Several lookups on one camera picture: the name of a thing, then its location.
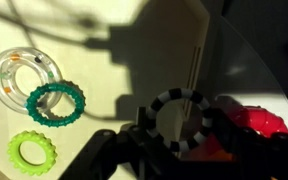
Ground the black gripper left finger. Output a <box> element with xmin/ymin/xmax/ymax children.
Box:
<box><xmin>57</xmin><ymin>106</ymin><xmax>192</xmax><ymax>180</ymax></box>

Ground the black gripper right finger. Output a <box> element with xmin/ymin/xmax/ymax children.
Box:
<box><xmin>187</xmin><ymin>109</ymin><xmax>288</xmax><ymax>180</ymax></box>

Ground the small black and white ring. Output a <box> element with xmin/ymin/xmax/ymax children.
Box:
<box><xmin>145</xmin><ymin>87</ymin><xmax>214</xmax><ymax>153</ymax></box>

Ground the light wooden tray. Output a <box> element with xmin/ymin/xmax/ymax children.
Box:
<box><xmin>0</xmin><ymin>0</ymin><xmax>210</xmax><ymax>180</ymax></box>

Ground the red toy ring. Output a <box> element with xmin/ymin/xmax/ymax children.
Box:
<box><xmin>183</xmin><ymin>96</ymin><xmax>288</xmax><ymax>159</ymax></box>

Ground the white round pedestal table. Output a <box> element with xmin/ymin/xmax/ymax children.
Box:
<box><xmin>197</xmin><ymin>17</ymin><xmax>288</xmax><ymax>128</ymax></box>

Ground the dark green toy ring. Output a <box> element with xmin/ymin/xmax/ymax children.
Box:
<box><xmin>25</xmin><ymin>81</ymin><xmax>86</xmax><ymax>128</ymax></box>

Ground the lime green toy ring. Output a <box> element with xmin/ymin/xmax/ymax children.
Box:
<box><xmin>6</xmin><ymin>130</ymin><xmax>58</xmax><ymax>177</ymax></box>

